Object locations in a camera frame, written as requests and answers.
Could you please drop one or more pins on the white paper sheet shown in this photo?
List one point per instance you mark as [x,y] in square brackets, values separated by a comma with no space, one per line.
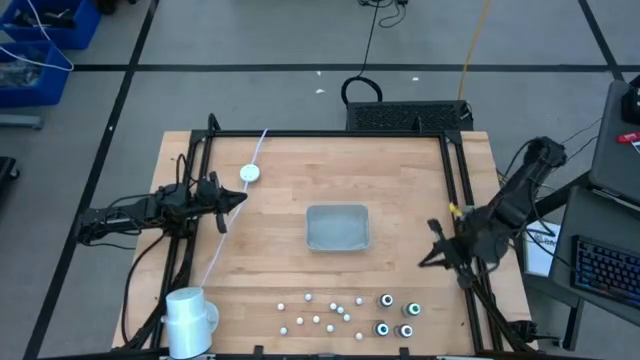
[537,255]

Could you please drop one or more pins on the blue storage bin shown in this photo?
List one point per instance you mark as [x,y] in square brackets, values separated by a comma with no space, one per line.
[87,25]
[50,95]

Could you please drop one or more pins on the large blue-tipped coloring bottle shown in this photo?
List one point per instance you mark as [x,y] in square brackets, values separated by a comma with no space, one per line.
[381,329]

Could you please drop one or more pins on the large black-tipped coloring bottle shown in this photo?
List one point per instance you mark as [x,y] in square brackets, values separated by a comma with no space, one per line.
[385,300]

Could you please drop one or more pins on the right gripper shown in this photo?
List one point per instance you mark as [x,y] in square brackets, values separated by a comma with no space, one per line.
[465,250]

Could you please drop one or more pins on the black frame corner clamp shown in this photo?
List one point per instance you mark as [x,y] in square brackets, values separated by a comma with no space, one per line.
[213,124]

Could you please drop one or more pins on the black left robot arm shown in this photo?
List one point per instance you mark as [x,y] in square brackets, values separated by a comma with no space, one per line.
[125,217]

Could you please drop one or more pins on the black floor object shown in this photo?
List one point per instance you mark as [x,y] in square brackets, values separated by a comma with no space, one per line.
[6,172]

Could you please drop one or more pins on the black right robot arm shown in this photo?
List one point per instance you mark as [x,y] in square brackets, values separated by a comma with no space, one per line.
[515,200]

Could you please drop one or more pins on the large purple-tipped coloring bottle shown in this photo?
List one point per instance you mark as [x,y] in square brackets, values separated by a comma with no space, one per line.
[404,330]

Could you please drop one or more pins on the black desk device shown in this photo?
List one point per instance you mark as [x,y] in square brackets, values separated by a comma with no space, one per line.
[632,102]

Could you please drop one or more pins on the dark grey desk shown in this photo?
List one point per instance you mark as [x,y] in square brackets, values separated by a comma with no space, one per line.
[615,165]
[580,215]

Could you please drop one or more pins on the white round inline switch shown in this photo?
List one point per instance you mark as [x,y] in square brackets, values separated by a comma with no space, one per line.
[249,173]

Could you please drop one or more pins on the black perforated computer case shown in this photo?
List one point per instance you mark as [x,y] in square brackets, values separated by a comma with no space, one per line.
[400,116]

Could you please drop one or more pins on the black backlit keyboard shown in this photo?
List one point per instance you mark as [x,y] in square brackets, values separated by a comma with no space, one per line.
[605,270]

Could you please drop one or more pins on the large green-tipped coloring bottle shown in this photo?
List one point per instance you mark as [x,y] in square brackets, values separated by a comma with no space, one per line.
[411,309]

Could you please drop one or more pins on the white cylindrical lamp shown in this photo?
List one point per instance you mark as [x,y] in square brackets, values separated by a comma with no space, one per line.
[187,320]

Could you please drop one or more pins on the grey metal bar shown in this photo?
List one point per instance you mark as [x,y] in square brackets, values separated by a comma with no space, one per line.
[20,122]

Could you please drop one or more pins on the grey plastic bin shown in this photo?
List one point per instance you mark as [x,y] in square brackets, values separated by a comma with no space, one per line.
[337,227]

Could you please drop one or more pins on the black aluminium rig frame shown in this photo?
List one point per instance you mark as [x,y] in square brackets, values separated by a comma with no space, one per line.
[325,133]

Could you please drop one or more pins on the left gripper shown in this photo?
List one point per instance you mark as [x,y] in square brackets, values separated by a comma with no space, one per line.
[207,197]

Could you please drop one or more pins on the black table clamp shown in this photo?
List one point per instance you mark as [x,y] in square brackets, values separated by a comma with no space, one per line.
[404,353]
[258,351]

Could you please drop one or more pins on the red marker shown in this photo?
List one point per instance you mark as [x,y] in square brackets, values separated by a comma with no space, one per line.
[627,138]

